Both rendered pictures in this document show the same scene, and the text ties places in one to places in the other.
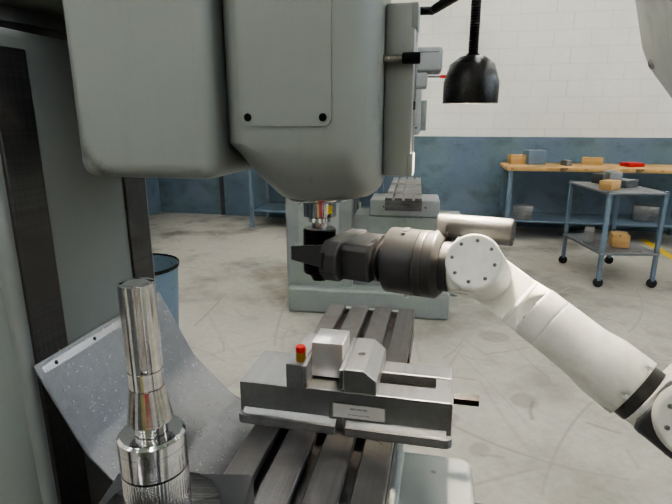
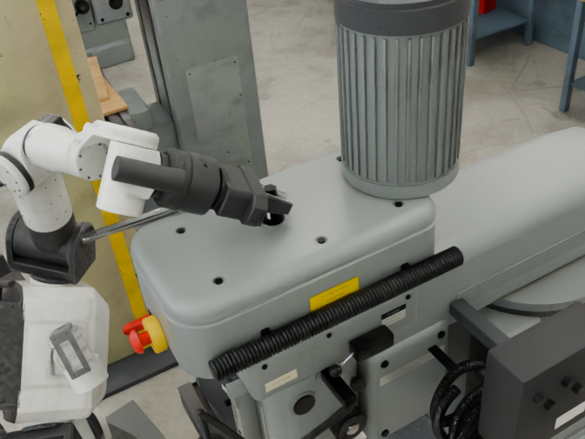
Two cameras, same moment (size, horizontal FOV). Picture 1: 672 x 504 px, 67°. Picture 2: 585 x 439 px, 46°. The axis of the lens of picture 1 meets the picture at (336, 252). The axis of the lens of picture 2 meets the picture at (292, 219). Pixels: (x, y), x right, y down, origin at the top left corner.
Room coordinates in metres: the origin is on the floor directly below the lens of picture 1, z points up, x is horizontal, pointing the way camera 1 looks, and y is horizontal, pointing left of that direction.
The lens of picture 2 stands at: (1.42, -0.49, 2.54)
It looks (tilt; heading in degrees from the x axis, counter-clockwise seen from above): 37 degrees down; 142
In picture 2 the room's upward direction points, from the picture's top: 6 degrees counter-clockwise
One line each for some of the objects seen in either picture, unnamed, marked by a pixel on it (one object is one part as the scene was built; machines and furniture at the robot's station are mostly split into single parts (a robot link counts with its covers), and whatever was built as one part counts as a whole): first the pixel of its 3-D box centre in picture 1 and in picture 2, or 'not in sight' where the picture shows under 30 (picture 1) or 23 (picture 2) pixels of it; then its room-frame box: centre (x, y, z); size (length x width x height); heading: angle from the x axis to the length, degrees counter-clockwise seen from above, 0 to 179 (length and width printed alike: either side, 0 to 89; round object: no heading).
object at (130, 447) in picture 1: (152, 435); not in sight; (0.32, 0.13, 1.19); 0.05 x 0.05 x 0.01
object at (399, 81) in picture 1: (400, 93); (246, 422); (0.69, -0.08, 1.45); 0.04 x 0.04 x 0.21; 78
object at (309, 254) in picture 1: (309, 255); not in sight; (0.68, 0.04, 1.23); 0.06 x 0.02 x 0.03; 63
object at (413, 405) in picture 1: (348, 381); not in sight; (0.78, -0.02, 0.98); 0.35 x 0.15 x 0.11; 78
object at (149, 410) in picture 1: (144, 359); not in sight; (0.32, 0.13, 1.25); 0.03 x 0.03 x 0.11
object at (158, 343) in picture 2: not in sight; (155, 334); (0.66, -0.20, 1.76); 0.06 x 0.02 x 0.06; 168
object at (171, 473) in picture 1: (156, 476); not in sight; (0.32, 0.13, 1.16); 0.05 x 0.05 x 0.06
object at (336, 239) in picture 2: not in sight; (285, 253); (0.71, 0.04, 1.81); 0.47 x 0.26 x 0.16; 78
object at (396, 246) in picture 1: (377, 259); not in sight; (0.67, -0.06, 1.23); 0.13 x 0.12 x 0.10; 153
